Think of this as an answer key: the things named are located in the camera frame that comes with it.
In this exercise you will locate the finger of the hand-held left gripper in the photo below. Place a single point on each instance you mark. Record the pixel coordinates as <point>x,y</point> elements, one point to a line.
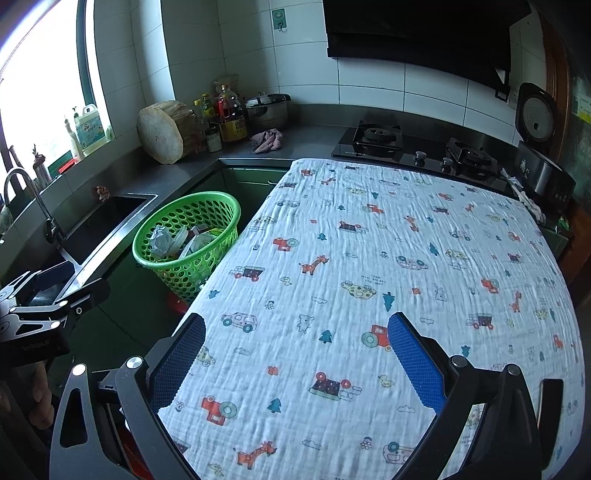
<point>51,277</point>
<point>78,302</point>

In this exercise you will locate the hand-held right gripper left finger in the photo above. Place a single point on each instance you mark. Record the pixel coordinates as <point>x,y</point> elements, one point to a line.
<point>180,360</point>

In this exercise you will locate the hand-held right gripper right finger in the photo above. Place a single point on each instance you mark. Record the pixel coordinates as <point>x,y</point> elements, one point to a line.
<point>415,364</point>

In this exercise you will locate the green plastic basket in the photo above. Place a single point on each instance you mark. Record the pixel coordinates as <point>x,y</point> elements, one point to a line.
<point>184,281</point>

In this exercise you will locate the white plastic wrapper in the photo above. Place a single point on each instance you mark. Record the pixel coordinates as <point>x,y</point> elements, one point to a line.
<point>161,240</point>

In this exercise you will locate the clear plastic container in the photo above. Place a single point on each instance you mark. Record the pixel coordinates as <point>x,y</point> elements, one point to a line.
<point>198,245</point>

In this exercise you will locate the person's left hand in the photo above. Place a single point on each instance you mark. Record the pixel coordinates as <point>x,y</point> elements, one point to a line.
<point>41,392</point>

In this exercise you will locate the steel sink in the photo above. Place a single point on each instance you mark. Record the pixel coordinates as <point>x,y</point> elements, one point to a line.
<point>106,226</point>

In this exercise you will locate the metal faucet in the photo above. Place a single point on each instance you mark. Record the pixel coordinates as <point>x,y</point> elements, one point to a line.
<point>27,194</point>

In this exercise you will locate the small reddish object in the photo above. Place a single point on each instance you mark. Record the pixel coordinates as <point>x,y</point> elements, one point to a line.
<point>102,192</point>

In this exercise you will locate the flat green and red box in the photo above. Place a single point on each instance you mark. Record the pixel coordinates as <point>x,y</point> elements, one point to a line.
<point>62,165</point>

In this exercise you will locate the white spray bottle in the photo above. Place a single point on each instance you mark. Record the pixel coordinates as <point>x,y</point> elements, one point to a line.
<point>73,141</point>

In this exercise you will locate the printed white cloth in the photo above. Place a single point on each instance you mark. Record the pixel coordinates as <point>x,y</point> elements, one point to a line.
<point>369,230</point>

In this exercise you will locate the white detergent jug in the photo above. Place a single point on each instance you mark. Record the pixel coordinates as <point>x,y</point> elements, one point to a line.
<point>88,131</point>

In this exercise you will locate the round wooden chopping block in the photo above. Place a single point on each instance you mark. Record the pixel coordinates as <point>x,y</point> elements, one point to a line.
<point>159,134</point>

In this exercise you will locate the green kitchen cabinet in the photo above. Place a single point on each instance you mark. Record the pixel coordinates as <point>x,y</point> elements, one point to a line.
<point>251,189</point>

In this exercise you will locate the white rag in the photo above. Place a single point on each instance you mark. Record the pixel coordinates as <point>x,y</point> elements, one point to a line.
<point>526,196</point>

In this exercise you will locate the small jar with white label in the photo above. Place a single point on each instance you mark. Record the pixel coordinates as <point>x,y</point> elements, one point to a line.
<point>213,141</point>

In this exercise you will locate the black gas stove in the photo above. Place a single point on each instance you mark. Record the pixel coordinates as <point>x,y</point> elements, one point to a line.
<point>406,152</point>

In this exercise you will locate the black rice cooker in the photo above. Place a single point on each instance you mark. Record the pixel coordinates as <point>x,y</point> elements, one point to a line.
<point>540,175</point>

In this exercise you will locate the yellow bottle with green cap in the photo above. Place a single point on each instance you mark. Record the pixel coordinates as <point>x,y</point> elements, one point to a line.
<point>207,108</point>

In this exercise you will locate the dark sauce bottle yellow label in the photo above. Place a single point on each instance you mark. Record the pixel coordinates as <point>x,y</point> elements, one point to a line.
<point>234,128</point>

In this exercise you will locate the pink rag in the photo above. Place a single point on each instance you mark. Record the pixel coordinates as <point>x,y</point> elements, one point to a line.
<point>268,142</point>

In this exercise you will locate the red liquid bottle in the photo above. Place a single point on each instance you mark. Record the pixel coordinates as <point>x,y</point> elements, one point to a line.
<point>222,104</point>

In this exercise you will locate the metal cooking pot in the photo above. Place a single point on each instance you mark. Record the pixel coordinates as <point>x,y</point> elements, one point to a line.
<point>268,115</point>

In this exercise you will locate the black range hood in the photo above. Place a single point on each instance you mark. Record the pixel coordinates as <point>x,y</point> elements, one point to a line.
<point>415,27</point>

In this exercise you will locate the wall socket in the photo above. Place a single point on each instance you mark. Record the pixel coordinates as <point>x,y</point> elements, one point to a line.
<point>513,98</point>

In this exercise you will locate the green wall hook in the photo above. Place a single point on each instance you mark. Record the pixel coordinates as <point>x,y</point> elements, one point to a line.
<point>279,18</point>

